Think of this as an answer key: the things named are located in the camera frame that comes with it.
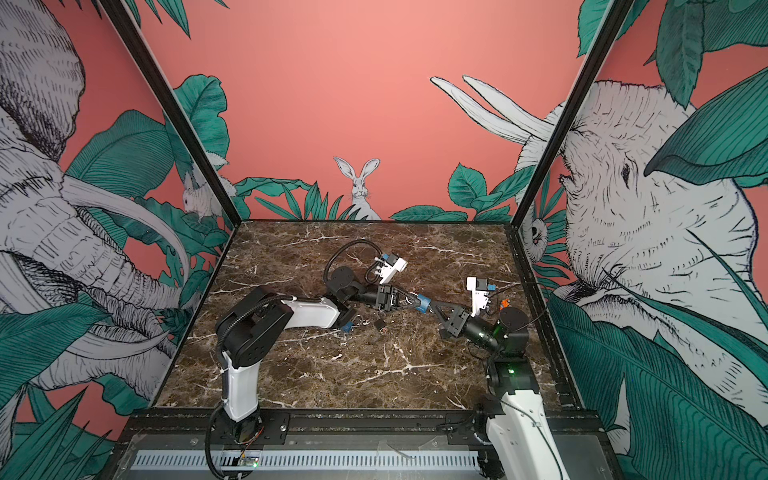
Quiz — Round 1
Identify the black frame post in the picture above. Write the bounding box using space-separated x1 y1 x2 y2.
99 0 242 228
511 0 633 229

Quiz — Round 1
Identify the black front mounting rail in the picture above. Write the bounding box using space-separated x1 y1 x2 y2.
116 407 601 448

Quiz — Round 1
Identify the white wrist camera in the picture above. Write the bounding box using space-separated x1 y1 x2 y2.
374 254 408 284
466 276 497 317

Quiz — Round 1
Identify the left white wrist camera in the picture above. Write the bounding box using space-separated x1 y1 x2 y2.
374 254 408 284

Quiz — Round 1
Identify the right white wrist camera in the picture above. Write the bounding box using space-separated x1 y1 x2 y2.
466 276 497 317

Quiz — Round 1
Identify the white slotted cable duct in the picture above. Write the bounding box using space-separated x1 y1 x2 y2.
129 450 480 473

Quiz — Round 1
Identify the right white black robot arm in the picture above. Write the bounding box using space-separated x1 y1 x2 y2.
426 302 569 479

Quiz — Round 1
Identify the right black frame post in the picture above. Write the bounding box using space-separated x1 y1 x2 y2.
511 0 633 229

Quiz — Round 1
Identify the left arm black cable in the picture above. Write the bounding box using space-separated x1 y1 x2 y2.
322 238 382 286

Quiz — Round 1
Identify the left black frame post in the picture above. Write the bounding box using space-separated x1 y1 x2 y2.
99 0 242 228

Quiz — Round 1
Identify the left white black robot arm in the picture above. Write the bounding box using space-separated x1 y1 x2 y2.
215 267 420 423

